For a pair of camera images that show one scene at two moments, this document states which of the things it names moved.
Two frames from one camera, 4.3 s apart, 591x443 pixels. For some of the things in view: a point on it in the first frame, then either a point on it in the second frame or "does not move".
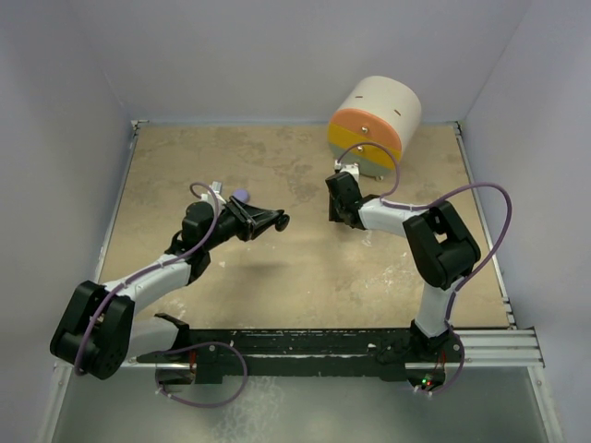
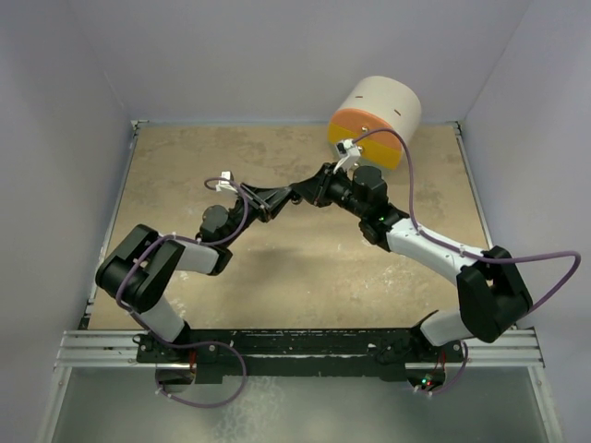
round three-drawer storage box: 373,122 does not move
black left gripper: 247,216 → 270,197
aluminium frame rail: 504,348 does not move
